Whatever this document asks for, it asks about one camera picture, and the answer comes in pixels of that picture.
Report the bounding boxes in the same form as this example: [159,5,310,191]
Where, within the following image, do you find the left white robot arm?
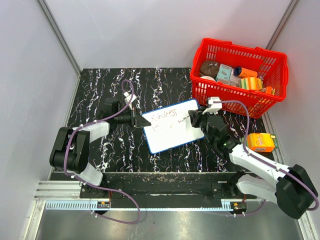
[49,97,151,198]

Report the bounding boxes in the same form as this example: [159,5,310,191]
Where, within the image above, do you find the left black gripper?
[114,106,150,129]

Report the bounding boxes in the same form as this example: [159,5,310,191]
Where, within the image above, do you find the teal small box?
[215,63,232,82]

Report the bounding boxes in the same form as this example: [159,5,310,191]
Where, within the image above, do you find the orange tube blue cap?
[234,66,258,78]

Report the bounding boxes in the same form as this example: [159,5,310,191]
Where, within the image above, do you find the orange snack box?
[258,86,275,96]

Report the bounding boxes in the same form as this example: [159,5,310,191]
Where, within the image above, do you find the pale pink box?
[229,69,241,87]

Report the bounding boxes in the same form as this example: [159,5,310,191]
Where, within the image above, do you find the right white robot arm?
[188,108,320,220]

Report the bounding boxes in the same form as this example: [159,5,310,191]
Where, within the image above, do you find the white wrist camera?
[123,91,137,109]
[202,96,222,115]

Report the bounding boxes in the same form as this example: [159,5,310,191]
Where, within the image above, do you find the yellow green sponge pack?
[239,77,264,90]

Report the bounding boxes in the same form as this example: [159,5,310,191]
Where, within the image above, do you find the white round lid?
[200,76,215,82]

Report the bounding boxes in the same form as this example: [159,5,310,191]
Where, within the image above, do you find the brown round bun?
[199,60,220,78]

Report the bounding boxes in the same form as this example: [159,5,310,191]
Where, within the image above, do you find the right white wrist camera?
[202,96,222,115]

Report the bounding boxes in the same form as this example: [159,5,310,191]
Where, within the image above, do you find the red plastic shopping basket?
[190,38,289,119]

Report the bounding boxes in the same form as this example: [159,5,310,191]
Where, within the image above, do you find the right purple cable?
[212,100,320,218]

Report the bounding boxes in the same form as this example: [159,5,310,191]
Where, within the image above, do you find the orange juice carton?
[245,133,279,153]

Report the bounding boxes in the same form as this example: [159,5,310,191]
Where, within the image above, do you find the blue framed whiteboard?
[142,98,204,154]

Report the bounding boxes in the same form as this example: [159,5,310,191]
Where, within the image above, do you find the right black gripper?
[189,106,215,145]

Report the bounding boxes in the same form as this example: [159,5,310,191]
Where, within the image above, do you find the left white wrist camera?
[123,91,137,109]

